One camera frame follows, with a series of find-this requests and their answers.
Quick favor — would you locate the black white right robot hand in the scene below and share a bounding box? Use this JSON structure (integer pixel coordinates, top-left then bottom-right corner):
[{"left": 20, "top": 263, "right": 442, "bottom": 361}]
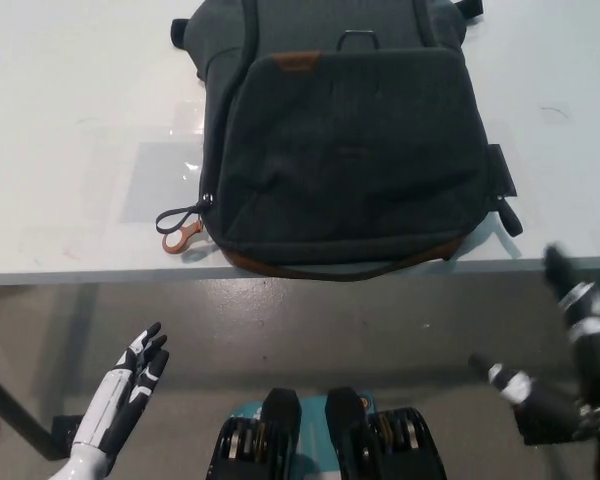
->
[{"left": 468, "top": 242, "right": 600, "bottom": 446}]

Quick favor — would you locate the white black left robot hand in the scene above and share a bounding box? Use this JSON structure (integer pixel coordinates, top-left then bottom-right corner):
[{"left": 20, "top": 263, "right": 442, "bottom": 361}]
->
[{"left": 73, "top": 322, "right": 172, "bottom": 452}]

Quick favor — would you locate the dark grey backpack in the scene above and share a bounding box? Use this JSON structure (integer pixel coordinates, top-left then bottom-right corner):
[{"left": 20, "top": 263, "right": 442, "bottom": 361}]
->
[{"left": 155, "top": 0, "right": 524, "bottom": 279}]

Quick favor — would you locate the dark metal table leg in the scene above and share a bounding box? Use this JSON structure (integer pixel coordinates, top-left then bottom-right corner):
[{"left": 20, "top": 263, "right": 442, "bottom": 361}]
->
[{"left": 0, "top": 362, "right": 84, "bottom": 460}]

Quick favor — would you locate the grey tape rectangle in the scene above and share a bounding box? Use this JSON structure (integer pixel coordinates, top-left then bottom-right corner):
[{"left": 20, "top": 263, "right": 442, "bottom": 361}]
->
[{"left": 122, "top": 142, "right": 205, "bottom": 225}]

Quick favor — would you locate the clear tape piece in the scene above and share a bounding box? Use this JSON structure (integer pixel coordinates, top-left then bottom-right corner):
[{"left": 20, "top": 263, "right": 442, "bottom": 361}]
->
[{"left": 169, "top": 99, "right": 206, "bottom": 136}]

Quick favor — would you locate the brown leather key ring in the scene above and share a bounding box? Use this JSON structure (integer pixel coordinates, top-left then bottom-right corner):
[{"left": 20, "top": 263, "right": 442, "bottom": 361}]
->
[{"left": 162, "top": 218, "right": 205, "bottom": 253}]

